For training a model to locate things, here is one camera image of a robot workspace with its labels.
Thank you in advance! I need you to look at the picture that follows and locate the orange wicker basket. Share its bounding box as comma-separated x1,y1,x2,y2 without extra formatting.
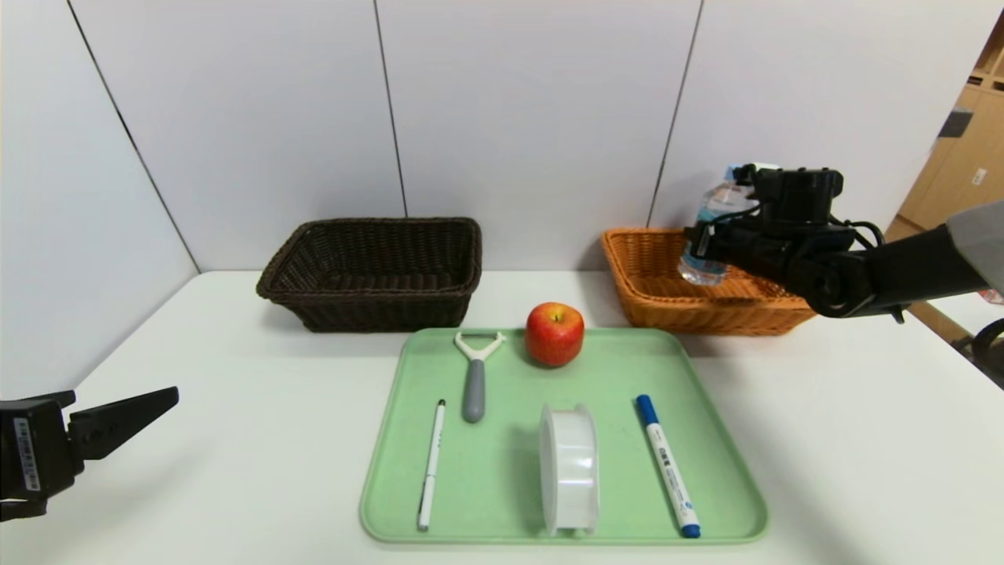
601,228,818,337

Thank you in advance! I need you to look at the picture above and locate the clear water bottle blue cap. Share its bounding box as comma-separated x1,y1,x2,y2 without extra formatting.
678,165,759,286

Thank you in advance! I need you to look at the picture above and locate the clear tape roll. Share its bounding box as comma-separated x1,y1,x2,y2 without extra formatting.
539,403,601,537

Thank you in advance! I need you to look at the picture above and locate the white peeler grey handle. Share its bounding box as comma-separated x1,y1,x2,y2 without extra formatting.
454,331,507,424

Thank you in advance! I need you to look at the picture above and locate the light green plastic tray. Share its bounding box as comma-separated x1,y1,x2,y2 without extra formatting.
360,327,769,544

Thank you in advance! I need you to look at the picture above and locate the slim white pen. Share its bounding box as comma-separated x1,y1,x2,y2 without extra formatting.
418,399,447,531

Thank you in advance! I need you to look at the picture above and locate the light wooden cabinet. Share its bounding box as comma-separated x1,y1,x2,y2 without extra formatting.
886,31,1004,236

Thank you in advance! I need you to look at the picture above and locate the white side table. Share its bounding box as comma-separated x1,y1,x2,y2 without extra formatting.
926,290,1004,334

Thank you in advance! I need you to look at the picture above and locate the dark brown wicker basket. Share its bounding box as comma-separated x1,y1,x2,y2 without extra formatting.
256,218,483,334

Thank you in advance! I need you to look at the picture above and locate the red apple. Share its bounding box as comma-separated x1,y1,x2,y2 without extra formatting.
526,303,586,368

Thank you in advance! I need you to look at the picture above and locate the white marker blue cap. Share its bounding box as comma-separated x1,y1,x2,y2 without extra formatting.
635,394,701,538

